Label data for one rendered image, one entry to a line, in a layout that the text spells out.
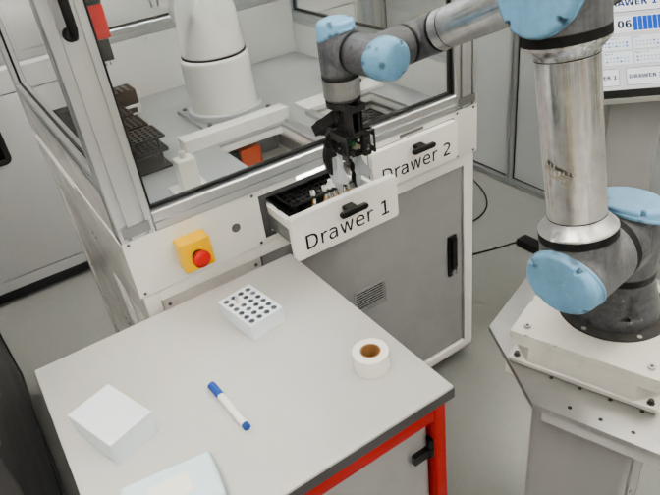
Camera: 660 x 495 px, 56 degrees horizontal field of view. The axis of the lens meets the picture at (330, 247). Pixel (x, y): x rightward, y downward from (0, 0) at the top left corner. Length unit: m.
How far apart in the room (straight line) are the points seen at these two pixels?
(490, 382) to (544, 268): 1.27
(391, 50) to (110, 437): 0.81
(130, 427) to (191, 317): 0.35
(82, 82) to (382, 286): 1.01
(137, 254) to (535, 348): 0.82
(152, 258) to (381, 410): 0.60
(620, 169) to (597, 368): 0.97
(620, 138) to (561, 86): 1.08
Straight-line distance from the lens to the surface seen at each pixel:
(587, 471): 1.41
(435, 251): 1.92
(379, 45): 1.12
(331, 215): 1.39
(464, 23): 1.13
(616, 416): 1.15
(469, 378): 2.24
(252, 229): 1.48
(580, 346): 1.15
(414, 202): 1.78
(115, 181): 1.31
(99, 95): 1.26
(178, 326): 1.39
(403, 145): 1.63
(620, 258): 1.02
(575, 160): 0.92
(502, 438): 2.07
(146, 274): 1.42
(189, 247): 1.37
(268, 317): 1.29
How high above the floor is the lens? 1.60
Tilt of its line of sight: 33 degrees down
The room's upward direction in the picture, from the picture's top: 8 degrees counter-clockwise
